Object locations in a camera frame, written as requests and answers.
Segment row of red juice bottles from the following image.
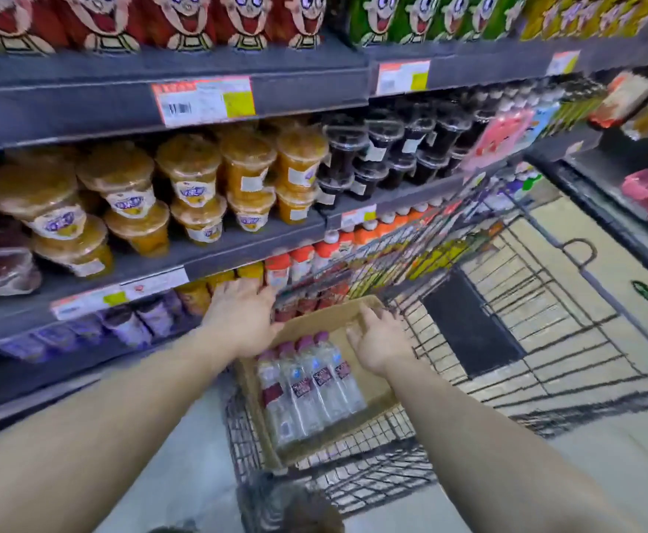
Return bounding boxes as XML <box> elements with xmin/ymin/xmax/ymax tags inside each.
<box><xmin>264</xmin><ymin>218</ymin><xmax>369</xmax><ymax>323</ymax></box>

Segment group of orange fruit cups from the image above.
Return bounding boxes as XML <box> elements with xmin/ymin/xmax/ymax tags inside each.
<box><xmin>0</xmin><ymin>118</ymin><xmax>329</xmax><ymax>278</ymax></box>

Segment row of green milk cans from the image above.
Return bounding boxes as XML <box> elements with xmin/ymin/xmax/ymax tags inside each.
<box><xmin>348</xmin><ymin>0</ymin><xmax>527</xmax><ymax>48</ymax></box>

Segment row of purple label bottles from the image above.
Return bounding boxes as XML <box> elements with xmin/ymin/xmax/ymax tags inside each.
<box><xmin>485</xmin><ymin>160</ymin><xmax>544</xmax><ymax>212</ymax></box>

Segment row of yellow milk cans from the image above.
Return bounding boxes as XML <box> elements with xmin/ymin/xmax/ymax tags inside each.
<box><xmin>523</xmin><ymin>0</ymin><xmax>648</xmax><ymax>39</ymax></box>

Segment group of hanging snack packets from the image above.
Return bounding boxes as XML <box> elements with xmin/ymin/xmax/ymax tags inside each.
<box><xmin>590</xmin><ymin>69</ymin><xmax>648</xmax><ymax>170</ymax></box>

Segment black snack display rack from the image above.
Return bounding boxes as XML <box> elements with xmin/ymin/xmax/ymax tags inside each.
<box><xmin>529</xmin><ymin>66</ymin><xmax>648</xmax><ymax>256</ymax></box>

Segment person's right hand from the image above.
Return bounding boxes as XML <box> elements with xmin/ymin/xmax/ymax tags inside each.
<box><xmin>345</xmin><ymin>303</ymin><xmax>416</xmax><ymax>378</ymax></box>

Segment person's left hand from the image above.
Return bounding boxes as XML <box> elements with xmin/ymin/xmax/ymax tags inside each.
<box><xmin>199</xmin><ymin>278</ymin><xmax>286</xmax><ymax>359</ymax></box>

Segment group of soda bottles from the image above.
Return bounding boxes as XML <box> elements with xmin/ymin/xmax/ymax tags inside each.
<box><xmin>256</xmin><ymin>331</ymin><xmax>368</xmax><ymax>450</ymax></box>

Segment olive brown trousers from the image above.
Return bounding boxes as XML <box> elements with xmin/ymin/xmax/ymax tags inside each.
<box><xmin>282</xmin><ymin>491</ymin><xmax>347</xmax><ymax>533</ymax></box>

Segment row of yellow green packs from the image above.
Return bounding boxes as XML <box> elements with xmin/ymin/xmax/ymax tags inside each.
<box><xmin>407</xmin><ymin>238</ymin><xmax>480</xmax><ymax>281</ymax></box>

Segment person's left forearm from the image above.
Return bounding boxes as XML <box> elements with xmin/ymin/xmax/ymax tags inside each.
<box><xmin>0</xmin><ymin>326</ymin><xmax>247</xmax><ymax>533</ymax></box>

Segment person's right forearm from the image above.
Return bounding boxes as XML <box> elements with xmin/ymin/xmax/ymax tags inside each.
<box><xmin>385</xmin><ymin>355</ymin><xmax>641</xmax><ymax>533</ymax></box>

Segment brown cardboard box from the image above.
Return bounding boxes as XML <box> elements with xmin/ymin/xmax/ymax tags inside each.
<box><xmin>234</xmin><ymin>295</ymin><xmax>400</xmax><ymax>472</ymax></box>

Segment row of red milk cans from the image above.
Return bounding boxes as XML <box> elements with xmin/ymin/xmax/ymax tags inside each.
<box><xmin>0</xmin><ymin>0</ymin><xmax>328</xmax><ymax>53</ymax></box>

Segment row of purple white pouches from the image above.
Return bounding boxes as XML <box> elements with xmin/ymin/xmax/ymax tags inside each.
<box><xmin>0</xmin><ymin>291</ymin><xmax>183</xmax><ymax>364</ymax></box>

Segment pink plastic tub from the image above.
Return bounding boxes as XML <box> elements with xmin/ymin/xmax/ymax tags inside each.
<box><xmin>621</xmin><ymin>169</ymin><xmax>648</xmax><ymax>206</ymax></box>

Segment group of dark jelly cups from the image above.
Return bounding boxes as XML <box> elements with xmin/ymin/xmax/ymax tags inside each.
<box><xmin>315</xmin><ymin>96</ymin><xmax>497</xmax><ymax>212</ymax></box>

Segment row of small green bottles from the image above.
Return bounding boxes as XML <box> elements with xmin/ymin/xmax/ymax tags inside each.
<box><xmin>551</xmin><ymin>77</ymin><xmax>608</xmax><ymax>134</ymax></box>

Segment grey wire shopping cart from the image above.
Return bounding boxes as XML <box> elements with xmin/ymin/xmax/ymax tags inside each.
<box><xmin>221</xmin><ymin>166</ymin><xmax>648</xmax><ymax>533</ymax></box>

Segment group of pink drink packs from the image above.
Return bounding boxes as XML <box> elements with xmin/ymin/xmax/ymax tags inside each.
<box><xmin>462</xmin><ymin>107</ymin><xmax>536</xmax><ymax>172</ymax></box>

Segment row of orange juice bottles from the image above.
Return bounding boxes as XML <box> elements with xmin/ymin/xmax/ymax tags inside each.
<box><xmin>351</xmin><ymin>199</ymin><xmax>469</xmax><ymax>284</ymax></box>

